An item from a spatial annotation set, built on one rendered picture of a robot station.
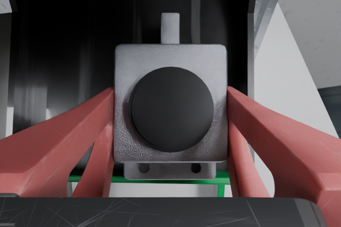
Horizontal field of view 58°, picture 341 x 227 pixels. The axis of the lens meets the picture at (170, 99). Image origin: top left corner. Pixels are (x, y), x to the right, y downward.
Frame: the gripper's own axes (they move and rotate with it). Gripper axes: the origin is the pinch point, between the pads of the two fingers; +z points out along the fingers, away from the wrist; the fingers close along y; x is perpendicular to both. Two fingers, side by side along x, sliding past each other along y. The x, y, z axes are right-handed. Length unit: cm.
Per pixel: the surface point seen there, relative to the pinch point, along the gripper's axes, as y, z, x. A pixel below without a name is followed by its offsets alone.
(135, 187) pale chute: 3.7, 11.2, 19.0
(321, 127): -27, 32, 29
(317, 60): -56, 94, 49
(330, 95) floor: -81, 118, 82
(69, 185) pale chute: 9.9, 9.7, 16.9
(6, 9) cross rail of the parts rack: 10.8, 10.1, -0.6
